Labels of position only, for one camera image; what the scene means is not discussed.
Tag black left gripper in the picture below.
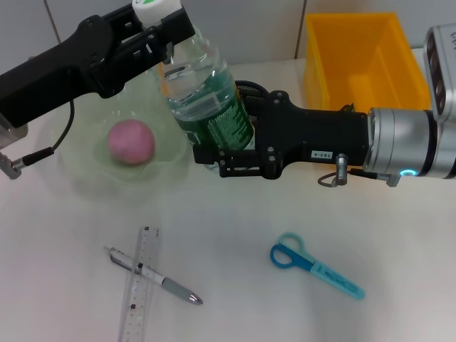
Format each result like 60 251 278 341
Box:
0 5 145 128

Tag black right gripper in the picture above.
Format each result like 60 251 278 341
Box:
194 90 368 179

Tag clear water bottle green label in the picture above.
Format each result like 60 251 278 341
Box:
131 0 258 172

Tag pink peach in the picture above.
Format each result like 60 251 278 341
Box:
107 119 157 165

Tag blue scissors with sheath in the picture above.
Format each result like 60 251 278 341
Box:
269 232 366 301

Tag clear plastic ruler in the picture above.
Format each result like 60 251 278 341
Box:
117 226 161 342

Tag black mesh pen cup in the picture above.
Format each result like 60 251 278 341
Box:
233 81 274 124

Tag pale green glass fruit plate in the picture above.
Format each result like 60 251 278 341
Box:
53 70 190 186

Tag grey silver ballpoint pen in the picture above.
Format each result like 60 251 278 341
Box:
102 244 204 306

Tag yellow plastic bin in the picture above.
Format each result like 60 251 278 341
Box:
303 12 432 112

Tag right gripper cable with plug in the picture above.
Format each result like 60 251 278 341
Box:
317 152 403 188

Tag gripper cable with plug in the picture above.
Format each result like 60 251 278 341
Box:
317 152 403 188
11 98 76 169

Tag left gripper cable with plug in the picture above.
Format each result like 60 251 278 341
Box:
11 98 76 169

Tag silver black wrist camera box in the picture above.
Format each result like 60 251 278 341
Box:
423 24 456 125

